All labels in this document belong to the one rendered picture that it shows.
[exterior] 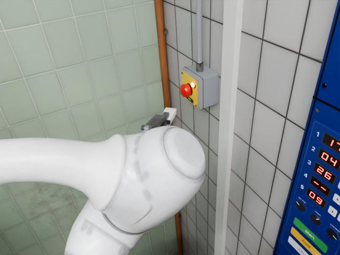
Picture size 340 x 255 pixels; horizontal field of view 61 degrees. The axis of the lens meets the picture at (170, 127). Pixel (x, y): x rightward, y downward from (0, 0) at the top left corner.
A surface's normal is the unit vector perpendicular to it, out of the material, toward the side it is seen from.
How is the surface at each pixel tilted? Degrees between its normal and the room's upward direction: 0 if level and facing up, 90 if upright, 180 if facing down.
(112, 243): 50
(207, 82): 90
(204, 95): 90
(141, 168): 61
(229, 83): 90
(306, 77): 90
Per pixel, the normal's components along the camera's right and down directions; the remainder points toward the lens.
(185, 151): 0.65, -0.51
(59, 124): 0.47, 0.50
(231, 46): -0.88, 0.33
